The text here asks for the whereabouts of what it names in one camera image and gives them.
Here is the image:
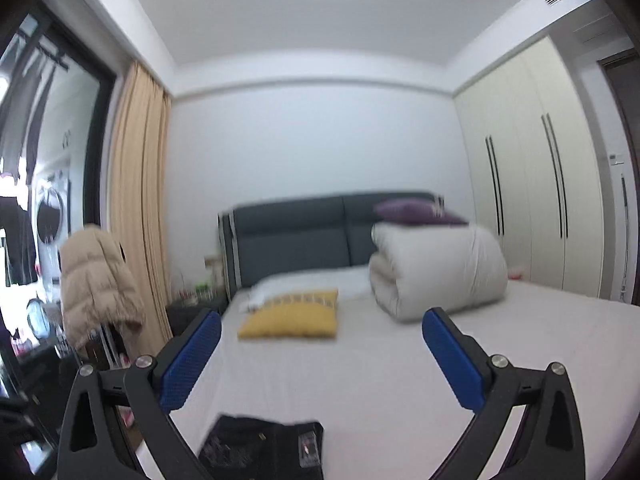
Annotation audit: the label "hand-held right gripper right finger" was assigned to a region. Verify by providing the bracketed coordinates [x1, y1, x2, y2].
[421, 308, 587, 480]

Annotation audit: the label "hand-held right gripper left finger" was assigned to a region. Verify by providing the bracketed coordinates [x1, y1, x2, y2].
[57, 308, 222, 480]

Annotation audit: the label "dark denim pants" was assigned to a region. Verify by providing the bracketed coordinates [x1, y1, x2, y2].
[198, 413, 326, 480]

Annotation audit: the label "dark nightstand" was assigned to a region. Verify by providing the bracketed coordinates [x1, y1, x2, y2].
[165, 296, 228, 343]

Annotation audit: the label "white folded duvet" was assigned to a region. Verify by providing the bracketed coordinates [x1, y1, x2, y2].
[368, 222, 510, 323]

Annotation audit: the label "bed with white sheet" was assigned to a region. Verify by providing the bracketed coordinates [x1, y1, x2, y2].
[132, 265, 640, 480]

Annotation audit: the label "yellow pillow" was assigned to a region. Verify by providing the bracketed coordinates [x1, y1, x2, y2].
[237, 288, 340, 341]

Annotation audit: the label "beige puffer jacket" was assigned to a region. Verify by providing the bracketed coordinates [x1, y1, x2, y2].
[59, 224, 147, 356]

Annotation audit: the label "white pillow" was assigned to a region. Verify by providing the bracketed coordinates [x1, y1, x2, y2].
[240, 266, 372, 312]

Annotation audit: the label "purple pillow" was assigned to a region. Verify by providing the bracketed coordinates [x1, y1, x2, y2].
[374, 198, 470, 227]

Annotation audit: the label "grey padded headboard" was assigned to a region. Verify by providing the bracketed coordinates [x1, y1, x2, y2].
[217, 190, 443, 301]

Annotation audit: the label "beige curtain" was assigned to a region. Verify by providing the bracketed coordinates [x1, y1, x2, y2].
[107, 60, 173, 356]

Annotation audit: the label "cream wardrobe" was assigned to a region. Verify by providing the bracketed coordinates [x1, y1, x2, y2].
[452, 35, 606, 298]

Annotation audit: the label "dark hanging clothes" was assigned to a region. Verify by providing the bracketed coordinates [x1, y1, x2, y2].
[0, 195, 40, 288]

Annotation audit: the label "black framed glass door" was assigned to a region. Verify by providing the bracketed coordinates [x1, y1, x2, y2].
[0, 0, 118, 361]

